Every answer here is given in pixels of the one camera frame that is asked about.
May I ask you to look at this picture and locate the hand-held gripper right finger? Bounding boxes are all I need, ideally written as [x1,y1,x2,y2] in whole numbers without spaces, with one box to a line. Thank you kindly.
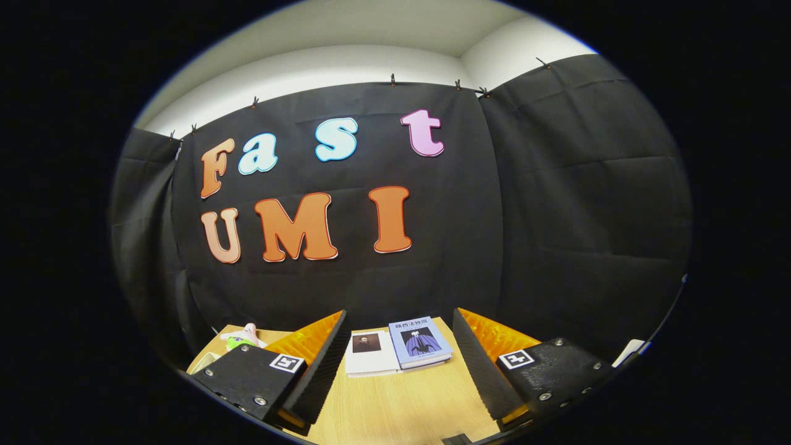
[452,307,617,434]

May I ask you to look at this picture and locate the beige fabric storage box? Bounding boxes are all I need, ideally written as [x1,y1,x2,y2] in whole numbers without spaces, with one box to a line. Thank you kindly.
[188,351,223,375]

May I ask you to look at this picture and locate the blue book with figure cover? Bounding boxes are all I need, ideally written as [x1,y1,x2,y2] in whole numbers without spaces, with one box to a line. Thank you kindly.
[388,316,454,370]

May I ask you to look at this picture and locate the white book with portrait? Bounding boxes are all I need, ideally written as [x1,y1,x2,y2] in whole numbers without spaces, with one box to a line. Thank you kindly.
[344,331,401,378]

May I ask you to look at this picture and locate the pink plush toy green shorts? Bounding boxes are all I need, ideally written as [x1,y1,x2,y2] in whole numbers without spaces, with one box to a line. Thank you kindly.
[221,323,268,352]

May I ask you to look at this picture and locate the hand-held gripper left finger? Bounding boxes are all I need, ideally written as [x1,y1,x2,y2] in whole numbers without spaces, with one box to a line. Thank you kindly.
[192,309,349,435]

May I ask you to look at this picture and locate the white sheet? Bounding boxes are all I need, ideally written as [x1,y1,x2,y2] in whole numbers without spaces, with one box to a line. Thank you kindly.
[612,339,651,368]

